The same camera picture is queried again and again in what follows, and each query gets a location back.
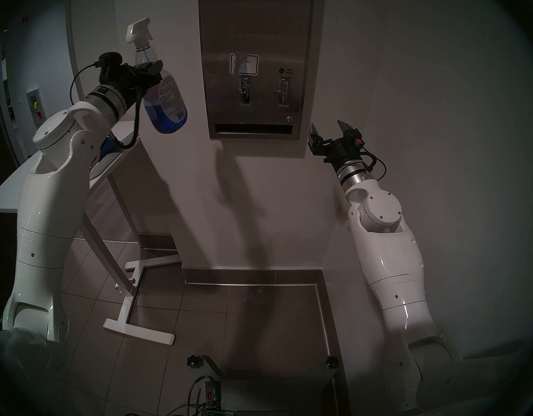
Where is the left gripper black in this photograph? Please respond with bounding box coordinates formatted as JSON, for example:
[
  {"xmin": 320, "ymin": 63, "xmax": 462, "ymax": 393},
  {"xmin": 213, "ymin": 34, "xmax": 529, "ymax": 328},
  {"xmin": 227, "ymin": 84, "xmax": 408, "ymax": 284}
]
[{"xmin": 100, "ymin": 60, "xmax": 164, "ymax": 101}]

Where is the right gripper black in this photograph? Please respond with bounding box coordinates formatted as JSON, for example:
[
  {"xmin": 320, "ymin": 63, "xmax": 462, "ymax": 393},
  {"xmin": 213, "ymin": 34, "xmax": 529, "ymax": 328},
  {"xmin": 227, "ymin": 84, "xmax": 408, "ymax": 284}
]
[{"xmin": 308, "ymin": 120, "xmax": 361, "ymax": 174}]

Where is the blue cleaner spray bottle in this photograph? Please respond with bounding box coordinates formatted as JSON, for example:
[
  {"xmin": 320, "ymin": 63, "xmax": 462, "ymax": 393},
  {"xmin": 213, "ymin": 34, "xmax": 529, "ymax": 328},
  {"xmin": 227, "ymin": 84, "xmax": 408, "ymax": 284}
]
[{"xmin": 125, "ymin": 18, "xmax": 188, "ymax": 135}]

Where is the robot base metal plate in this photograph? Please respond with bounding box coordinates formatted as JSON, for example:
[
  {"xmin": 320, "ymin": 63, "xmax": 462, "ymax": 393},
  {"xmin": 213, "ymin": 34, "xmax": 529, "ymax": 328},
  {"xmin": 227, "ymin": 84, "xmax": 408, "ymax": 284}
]
[{"xmin": 202, "ymin": 354, "xmax": 338, "ymax": 416}]

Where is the blue bordered white label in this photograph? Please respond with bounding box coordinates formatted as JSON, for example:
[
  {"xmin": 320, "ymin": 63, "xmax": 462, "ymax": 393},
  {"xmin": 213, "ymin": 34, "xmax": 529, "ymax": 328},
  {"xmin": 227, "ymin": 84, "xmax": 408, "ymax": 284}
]
[{"xmin": 230, "ymin": 53, "xmax": 259, "ymax": 76}]

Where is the white table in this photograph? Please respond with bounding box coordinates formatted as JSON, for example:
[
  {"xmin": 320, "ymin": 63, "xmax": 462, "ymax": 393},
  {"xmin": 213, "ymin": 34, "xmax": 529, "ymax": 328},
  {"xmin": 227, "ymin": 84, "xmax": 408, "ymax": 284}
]
[{"xmin": 0, "ymin": 120, "xmax": 180, "ymax": 345}]

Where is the black electronics box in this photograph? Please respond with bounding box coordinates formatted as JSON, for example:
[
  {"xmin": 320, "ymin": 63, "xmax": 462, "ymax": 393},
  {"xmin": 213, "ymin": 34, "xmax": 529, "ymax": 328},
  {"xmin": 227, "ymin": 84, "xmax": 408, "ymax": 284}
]
[{"xmin": 202, "ymin": 378, "xmax": 224, "ymax": 405}]

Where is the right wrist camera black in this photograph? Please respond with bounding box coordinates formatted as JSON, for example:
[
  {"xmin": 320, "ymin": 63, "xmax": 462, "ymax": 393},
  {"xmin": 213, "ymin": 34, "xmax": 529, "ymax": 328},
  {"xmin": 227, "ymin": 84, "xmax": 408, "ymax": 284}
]
[{"xmin": 342, "ymin": 128, "xmax": 366, "ymax": 153}]

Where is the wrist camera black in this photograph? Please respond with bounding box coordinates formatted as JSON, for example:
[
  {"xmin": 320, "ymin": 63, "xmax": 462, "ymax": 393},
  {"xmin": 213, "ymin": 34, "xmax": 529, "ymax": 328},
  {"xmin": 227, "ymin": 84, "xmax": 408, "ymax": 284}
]
[
  {"xmin": 98, "ymin": 52, "xmax": 124, "ymax": 83},
  {"xmin": 342, "ymin": 128, "xmax": 366, "ymax": 153}
]

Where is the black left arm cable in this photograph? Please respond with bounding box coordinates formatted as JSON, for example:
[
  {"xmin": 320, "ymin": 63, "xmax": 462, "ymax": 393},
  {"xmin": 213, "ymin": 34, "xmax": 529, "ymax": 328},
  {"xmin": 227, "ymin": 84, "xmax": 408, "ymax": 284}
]
[{"xmin": 69, "ymin": 61, "xmax": 141, "ymax": 150}]

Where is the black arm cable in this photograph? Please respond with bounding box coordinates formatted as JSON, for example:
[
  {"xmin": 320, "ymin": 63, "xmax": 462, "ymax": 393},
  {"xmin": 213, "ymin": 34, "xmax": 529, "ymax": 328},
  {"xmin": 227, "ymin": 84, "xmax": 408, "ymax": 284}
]
[
  {"xmin": 69, "ymin": 61, "xmax": 141, "ymax": 150},
  {"xmin": 360, "ymin": 149, "xmax": 386, "ymax": 182}
]

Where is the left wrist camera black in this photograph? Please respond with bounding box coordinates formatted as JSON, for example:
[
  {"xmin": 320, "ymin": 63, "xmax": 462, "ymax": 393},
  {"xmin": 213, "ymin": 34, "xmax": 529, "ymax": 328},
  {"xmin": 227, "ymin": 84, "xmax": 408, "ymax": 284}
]
[{"xmin": 98, "ymin": 52, "xmax": 124, "ymax": 83}]

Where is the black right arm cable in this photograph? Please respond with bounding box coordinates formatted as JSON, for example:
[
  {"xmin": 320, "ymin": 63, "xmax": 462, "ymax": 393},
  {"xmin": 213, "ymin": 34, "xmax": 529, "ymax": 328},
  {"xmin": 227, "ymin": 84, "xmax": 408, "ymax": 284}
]
[{"xmin": 360, "ymin": 149, "xmax": 386, "ymax": 182}]

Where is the stainless steel wall dispenser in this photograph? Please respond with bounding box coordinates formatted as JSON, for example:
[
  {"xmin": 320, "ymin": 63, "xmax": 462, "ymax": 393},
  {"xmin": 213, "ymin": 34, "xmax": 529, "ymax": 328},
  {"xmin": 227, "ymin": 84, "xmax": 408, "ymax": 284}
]
[{"xmin": 199, "ymin": 0, "xmax": 315, "ymax": 140}]

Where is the fire extinguisher wall cabinet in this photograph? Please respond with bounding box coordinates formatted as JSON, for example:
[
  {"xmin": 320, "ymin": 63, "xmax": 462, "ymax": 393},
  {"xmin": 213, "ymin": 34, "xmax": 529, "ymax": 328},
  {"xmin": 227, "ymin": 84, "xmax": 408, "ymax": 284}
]
[{"xmin": 26, "ymin": 88, "xmax": 45, "ymax": 132}]

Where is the black base cable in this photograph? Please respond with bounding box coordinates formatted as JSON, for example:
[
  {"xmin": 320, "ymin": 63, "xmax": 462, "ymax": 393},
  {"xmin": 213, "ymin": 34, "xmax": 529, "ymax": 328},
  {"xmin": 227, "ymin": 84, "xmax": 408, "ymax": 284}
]
[{"xmin": 187, "ymin": 375, "xmax": 215, "ymax": 416}]

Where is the green cable bundle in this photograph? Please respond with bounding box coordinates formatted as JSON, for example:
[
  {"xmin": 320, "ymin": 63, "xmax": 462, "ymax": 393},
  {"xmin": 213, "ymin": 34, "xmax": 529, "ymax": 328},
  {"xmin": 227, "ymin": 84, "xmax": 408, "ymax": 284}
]
[{"xmin": 165, "ymin": 400, "xmax": 237, "ymax": 416}]

